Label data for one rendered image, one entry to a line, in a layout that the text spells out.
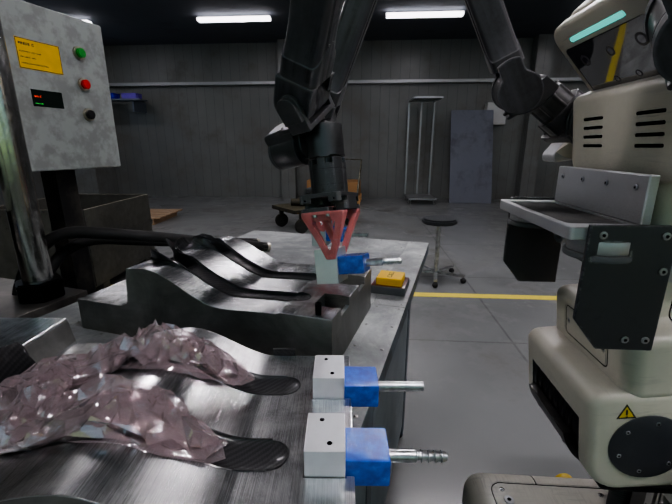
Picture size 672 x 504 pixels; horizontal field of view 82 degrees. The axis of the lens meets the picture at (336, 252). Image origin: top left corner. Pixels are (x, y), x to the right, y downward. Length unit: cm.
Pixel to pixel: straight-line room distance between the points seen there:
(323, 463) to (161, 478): 13
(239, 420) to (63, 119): 104
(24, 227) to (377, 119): 807
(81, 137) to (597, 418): 134
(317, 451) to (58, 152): 110
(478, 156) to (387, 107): 216
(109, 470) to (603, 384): 62
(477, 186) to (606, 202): 785
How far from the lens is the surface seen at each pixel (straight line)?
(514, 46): 83
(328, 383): 46
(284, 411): 46
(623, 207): 62
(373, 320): 78
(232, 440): 43
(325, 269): 59
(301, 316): 58
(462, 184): 840
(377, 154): 876
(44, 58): 132
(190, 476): 39
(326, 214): 56
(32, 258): 111
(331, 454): 37
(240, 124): 919
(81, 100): 136
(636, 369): 67
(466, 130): 865
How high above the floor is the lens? 113
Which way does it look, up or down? 15 degrees down
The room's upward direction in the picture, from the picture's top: straight up
